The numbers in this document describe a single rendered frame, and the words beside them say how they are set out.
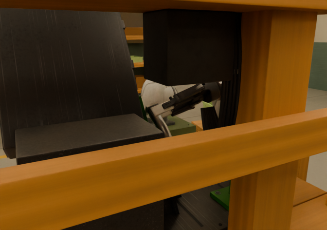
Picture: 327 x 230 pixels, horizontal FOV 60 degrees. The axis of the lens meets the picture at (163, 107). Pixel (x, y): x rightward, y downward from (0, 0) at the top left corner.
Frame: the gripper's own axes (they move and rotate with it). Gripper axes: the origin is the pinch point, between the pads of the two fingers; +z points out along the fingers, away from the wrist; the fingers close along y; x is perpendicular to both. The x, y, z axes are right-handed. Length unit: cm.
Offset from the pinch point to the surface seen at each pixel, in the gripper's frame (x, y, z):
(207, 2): 6.1, 47.4, 3.0
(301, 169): 39, -83, -94
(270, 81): 16.5, 30.9, -12.3
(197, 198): 26.2, -22.4, -3.5
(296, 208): 46, -17, -30
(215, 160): 25.2, 29.2, 7.7
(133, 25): -399, -406, -216
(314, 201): 47, -19, -40
